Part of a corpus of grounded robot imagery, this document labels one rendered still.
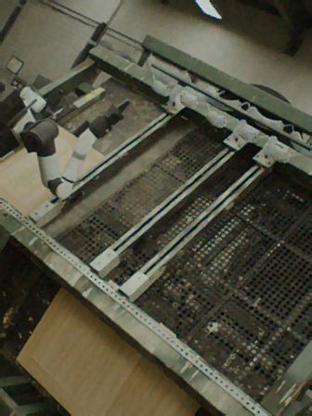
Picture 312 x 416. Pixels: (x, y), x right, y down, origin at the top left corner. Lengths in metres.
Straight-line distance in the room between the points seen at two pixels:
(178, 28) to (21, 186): 6.69
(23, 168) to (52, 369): 1.06
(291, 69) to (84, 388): 6.28
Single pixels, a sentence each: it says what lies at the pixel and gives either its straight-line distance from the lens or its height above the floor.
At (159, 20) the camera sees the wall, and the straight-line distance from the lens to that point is 9.66.
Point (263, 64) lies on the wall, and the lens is 8.44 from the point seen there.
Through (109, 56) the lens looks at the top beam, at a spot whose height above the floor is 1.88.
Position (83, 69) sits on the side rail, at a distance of 3.64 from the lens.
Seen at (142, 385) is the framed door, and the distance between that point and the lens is 2.65.
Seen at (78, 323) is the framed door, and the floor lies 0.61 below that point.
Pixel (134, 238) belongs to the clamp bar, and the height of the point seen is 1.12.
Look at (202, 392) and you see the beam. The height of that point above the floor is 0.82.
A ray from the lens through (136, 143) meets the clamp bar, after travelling 3.05.
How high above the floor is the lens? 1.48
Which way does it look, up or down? 4 degrees down
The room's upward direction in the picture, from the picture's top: 32 degrees clockwise
